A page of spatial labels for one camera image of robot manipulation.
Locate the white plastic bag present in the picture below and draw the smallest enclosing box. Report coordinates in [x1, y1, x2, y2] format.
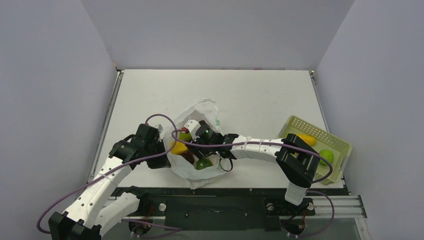
[160, 98, 229, 190]

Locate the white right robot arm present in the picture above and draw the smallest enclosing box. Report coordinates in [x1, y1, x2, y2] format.
[183, 119, 321, 214]

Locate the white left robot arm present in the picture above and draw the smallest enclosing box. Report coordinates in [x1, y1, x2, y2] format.
[48, 123, 171, 240]

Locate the green halved fake fruit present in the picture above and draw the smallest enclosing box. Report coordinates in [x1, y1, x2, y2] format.
[195, 157, 214, 170]

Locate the yellow fake fruit in bag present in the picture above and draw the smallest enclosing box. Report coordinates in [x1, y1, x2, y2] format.
[170, 141, 189, 155]

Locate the yellow fake mango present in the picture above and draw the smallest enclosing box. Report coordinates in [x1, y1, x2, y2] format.
[297, 133, 317, 147]

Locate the green fake apple in basket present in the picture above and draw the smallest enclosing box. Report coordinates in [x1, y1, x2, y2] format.
[319, 149, 334, 165]

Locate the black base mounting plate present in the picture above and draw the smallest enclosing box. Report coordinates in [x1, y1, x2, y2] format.
[109, 187, 316, 231]

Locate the yellow-green perforated plastic basket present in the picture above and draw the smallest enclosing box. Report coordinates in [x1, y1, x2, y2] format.
[278, 115, 353, 186]

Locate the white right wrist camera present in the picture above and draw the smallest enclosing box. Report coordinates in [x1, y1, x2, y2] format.
[183, 119, 201, 135]

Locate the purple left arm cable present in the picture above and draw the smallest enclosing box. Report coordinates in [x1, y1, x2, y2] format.
[36, 114, 180, 235]

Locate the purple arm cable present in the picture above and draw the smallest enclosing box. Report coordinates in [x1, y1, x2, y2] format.
[36, 114, 180, 235]
[171, 129, 334, 185]

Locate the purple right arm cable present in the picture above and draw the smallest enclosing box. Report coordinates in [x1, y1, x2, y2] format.
[171, 129, 334, 185]

